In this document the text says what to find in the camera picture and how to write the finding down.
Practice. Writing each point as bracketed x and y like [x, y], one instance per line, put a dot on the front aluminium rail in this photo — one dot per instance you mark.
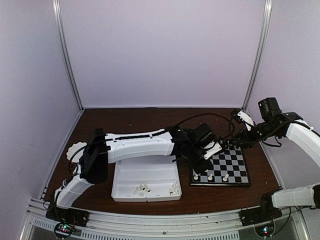
[207, 226]

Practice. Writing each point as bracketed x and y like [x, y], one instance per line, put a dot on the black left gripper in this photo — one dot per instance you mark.
[200, 169]

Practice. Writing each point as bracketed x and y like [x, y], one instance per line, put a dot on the right aluminium frame post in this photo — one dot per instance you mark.
[264, 30]

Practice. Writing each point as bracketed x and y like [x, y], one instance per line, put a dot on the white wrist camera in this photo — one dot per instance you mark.
[211, 149]
[242, 118]

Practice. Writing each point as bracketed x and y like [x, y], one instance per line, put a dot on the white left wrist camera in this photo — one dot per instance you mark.
[211, 149]

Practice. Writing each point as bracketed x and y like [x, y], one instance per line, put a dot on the left aluminium frame post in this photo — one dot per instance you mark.
[66, 57]

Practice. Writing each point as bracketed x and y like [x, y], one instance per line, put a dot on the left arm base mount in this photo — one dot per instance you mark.
[68, 221]

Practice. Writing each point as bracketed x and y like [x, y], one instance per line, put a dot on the white chess piece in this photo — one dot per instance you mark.
[210, 177]
[225, 178]

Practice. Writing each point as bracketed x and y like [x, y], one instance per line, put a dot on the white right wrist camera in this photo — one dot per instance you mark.
[242, 118]

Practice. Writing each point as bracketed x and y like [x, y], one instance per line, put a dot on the white scalloped bowl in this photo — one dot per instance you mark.
[71, 151]

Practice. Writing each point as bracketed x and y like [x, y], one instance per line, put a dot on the black white chess board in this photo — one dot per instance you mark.
[230, 162]

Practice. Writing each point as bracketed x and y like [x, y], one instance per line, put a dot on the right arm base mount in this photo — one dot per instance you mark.
[263, 221]

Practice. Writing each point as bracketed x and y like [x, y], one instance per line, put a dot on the aluminium frame post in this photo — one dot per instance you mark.
[66, 57]
[264, 30]

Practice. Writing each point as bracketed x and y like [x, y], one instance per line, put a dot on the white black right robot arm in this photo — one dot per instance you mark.
[304, 136]

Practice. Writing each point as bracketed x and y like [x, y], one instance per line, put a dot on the white plastic compartment tray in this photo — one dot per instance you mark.
[128, 175]

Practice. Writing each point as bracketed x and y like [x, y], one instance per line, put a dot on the row of black chess pieces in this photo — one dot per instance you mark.
[228, 145]

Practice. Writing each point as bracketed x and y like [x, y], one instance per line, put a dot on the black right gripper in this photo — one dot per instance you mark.
[247, 141]

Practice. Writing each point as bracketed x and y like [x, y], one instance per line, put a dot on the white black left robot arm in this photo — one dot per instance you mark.
[109, 148]

